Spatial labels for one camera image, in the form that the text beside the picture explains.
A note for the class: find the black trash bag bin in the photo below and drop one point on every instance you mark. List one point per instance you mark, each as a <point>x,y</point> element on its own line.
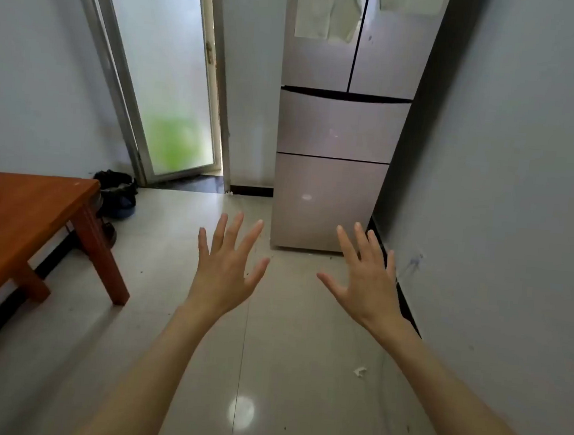
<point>115,196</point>

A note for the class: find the person's right forearm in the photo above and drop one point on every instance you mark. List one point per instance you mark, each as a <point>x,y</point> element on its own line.
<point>450,411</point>

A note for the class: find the frosted glass door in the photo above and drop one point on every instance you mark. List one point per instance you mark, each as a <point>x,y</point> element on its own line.
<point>155,66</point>

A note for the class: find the white paper scrap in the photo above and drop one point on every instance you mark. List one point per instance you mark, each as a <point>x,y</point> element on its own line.
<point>359,371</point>

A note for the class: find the person's left forearm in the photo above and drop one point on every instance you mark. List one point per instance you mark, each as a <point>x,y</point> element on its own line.
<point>155,378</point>

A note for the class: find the brass door latch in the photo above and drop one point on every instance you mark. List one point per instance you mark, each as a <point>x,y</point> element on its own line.
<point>210,54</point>

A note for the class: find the person's right hand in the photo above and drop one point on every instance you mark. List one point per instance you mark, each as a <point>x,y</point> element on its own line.
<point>370,291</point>

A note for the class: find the brown wooden table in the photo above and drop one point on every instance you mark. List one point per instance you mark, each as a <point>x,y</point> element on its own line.
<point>19,223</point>

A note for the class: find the person's left hand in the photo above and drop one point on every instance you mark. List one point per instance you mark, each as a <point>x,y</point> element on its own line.
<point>223,274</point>

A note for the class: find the silver pink refrigerator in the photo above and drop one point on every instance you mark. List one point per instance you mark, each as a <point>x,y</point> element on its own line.
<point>333,129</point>

